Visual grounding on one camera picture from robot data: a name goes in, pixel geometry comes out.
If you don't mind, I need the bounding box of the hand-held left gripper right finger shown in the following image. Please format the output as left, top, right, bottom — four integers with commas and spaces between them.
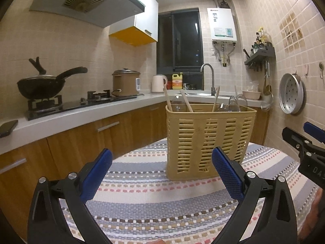
211, 146, 298, 244

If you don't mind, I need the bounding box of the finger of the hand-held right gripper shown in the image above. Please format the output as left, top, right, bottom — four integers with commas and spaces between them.
303, 121, 325, 144
282, 126, 325, 158

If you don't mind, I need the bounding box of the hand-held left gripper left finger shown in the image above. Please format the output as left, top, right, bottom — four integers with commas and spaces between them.
27, 147, 113, 244

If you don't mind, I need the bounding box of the beige plastic utensil basket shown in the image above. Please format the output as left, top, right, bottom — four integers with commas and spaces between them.
166, 104, 257, 181

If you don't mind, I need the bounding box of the person's right forearm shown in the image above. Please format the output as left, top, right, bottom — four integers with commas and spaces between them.
301, 185, 325, 244

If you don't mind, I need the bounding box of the round metal steamer tray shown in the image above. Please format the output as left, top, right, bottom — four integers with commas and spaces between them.
279, 73, 307, 115

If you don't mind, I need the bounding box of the hanging metal ladle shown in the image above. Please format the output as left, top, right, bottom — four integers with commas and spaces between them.
261, 61, 274, 112

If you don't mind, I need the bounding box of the white kitchen countertop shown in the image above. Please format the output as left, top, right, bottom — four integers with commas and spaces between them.
0, 91, 264, 155

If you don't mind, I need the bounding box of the beige bowl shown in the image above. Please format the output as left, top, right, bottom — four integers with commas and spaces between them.
242, 90, 262, 100

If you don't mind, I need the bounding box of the striped woven table mat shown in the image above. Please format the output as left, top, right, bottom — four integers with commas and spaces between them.
57, 137, 325, 244

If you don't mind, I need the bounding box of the black gas stove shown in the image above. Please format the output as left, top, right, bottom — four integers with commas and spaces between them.
25, 89, 145, 121

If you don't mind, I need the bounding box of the metal sink faucet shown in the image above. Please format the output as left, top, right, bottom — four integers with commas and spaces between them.
200, 63, 216, 96

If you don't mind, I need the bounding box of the brown rice cooker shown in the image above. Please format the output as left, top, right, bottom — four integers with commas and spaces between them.
112, 68, 142, 97

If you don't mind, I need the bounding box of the black smartphone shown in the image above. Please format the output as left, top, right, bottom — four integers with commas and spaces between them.
0, 120, 19, 138

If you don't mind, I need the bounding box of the row of condiment bottles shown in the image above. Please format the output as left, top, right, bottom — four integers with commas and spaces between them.
251, 26, 273, 52

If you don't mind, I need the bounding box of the yellow detergent bottle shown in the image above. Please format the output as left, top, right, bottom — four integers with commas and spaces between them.
172, 73, 184, 90

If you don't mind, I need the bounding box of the black wok with lid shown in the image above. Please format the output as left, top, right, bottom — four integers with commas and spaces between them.
17, 57, 88, 100

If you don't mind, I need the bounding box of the cream electric kettle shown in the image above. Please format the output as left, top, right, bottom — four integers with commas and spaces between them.
152, 74, 168, 93

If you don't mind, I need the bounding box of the white gas water heater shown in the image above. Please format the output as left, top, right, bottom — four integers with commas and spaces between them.
207, 8, 238, 43

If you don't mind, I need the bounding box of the dark kitchen window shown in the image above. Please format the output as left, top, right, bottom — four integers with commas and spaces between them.
157, 8, 204, 76

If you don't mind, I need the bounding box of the grey range hood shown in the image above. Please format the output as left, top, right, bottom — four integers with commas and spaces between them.
29, 0, 147, 28

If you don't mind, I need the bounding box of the grey wall shelf rack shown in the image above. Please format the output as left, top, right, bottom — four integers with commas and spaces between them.
244, 47, 276, 68

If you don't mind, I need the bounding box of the white and yellow wall cabinet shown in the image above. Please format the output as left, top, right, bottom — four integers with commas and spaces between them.
109, 0, 159, 47

